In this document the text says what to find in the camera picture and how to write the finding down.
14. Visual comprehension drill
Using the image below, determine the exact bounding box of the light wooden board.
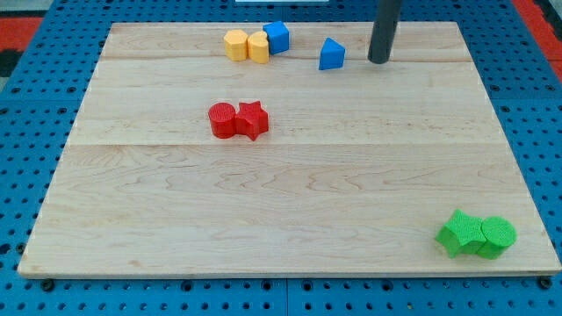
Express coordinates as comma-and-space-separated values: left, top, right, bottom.
18, 22, 561, 279

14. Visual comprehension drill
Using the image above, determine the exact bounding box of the red star block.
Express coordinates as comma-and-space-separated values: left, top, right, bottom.
235, 101, 269, 141

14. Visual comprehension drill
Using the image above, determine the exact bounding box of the red cylinder block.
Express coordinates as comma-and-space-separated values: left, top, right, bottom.
208, 103, 236, 139

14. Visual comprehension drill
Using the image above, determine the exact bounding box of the yellow heart block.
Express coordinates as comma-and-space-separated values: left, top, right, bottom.
247, 31, 270, 64

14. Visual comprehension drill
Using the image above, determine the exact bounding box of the blue triangle block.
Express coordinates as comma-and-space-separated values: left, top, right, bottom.
319, 38, 346, 70

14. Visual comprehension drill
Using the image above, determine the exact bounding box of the blue cube block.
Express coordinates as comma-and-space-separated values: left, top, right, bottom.
263, 21, 290, 54

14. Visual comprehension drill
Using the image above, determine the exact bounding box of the yellow hexagon block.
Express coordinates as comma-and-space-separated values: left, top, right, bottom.
223, 29, 249, 61

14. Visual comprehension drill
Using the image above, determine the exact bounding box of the dark grey cylindrical robot stick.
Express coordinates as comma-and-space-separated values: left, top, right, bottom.
368, 0, 403, 64

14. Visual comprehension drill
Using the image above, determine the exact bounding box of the green star block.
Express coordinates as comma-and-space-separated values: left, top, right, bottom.
436, 209, 486, 258

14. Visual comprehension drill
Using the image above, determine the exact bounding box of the green cylinder block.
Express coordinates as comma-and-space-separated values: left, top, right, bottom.
477, 217, 517, 260

